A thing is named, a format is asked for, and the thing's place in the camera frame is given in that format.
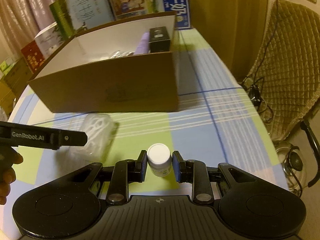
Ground black product box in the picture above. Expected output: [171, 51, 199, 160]
[149, 26, 171, 53]

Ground left hand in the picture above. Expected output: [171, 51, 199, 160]
[1, 146, 23, 205]

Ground cardboard boxes on floor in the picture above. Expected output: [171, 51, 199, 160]
[1, 57, 33, 116]

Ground green blue pure milk carton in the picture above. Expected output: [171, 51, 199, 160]
[49, 0, 114, 40]

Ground white pill bottle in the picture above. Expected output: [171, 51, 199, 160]
[147, 143, 172, 177]

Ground red gift box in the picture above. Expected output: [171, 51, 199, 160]
[21, 40, 45, 73]

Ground curtain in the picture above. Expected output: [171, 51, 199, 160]
[1, 0, 57, 57]

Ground white humidifier box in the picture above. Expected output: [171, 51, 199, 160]
[34, 22, 64, 59]

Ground brown cardboard box white inside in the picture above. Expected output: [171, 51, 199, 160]
[29, 11, 179, 113]

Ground checkered bed sheet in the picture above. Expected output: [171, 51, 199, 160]
[2, 27, 290, 238]

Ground purple cream tube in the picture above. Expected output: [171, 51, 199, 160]
[134, 32, 150, 55]

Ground clear box of floss picks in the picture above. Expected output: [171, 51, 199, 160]
[69, 113, 117, 163]

